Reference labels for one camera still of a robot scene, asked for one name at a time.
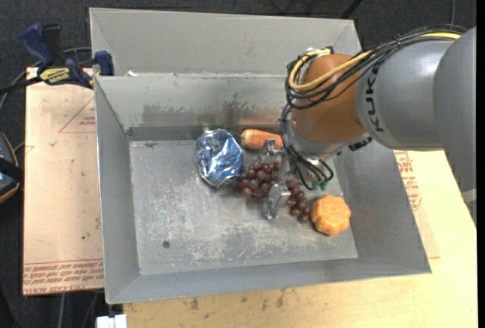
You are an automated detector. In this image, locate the orange flower-shaped sponge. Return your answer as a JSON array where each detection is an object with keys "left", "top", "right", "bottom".
[{"left": 309, "top": 194, "right": 352, "bottom": 237}]

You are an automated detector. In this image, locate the crumpled blue foil packet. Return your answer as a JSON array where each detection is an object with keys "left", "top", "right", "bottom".
[{"left": 194, "top": 127, "right": 245, "bottom": 189}]

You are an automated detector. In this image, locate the purple toy grape bunch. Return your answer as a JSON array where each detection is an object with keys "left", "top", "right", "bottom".
[{"left": 239, "top": 159, "right": 312, "bottom": 226}]

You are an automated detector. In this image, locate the grey metal bin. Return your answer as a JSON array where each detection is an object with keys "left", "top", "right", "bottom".
[{"left": 89, "top": 7, "right": 433, "bottom": 305}]

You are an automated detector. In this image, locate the orange toy carrot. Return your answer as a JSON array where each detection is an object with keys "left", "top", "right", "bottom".
[{"left": 239, "top": 129, "right": 284, "bottom": 152}]

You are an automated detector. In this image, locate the brown cardboard board red print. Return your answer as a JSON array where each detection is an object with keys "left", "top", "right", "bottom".
[{"left": 22, "top": 67, "right": 443, "bottom": 297}]

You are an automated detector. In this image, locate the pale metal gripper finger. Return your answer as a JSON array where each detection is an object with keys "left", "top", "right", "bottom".
[
  {"left": 263, "top": 183, "right": 291, "bottom": 222},
  {"left": 264, "top": 137, "right": 286, "bottom": 169}
]

